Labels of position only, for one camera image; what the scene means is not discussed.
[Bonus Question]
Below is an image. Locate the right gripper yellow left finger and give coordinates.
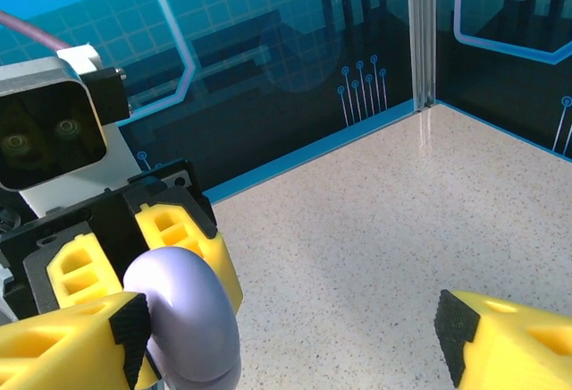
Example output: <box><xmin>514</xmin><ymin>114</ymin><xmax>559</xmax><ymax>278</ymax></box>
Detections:
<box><xmin>0</xmin><ymin>290</ymin><xmax>163</xmax><ymax>390</ymax></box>

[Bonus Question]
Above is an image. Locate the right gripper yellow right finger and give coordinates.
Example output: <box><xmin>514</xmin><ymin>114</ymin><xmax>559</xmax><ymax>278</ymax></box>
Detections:
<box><xmin>434</xmin><ymin>289</ymin><xmax>572</xmax><ymax>390</ymax></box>

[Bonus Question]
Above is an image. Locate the purple earbud charging case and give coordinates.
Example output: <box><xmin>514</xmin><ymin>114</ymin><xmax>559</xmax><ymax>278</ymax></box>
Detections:
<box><xmin>122</xmin><ymin>246</ymin><xmax>243</xmax><ymax>390</ymax></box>

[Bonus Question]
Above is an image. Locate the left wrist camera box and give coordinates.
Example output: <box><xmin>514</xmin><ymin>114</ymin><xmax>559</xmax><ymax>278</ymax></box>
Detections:
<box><xmin>0</xmin><ymin>43</ymin><xmax>144</xmax><ymax>220</ymax></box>

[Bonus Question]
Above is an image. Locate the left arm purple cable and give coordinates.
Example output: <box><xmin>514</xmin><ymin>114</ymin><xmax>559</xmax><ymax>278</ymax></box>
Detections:
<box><xmin>0</xmin><ymin>8</ymin><xmax>72</xmax><ymax>52</ymax></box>

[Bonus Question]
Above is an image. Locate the aluminium frame post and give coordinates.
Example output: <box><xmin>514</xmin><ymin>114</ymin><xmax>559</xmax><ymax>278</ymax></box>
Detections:
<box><xmin>407</xmin><ymin>0</ymin><xmax>438</xmax><ymax>116</ymax></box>

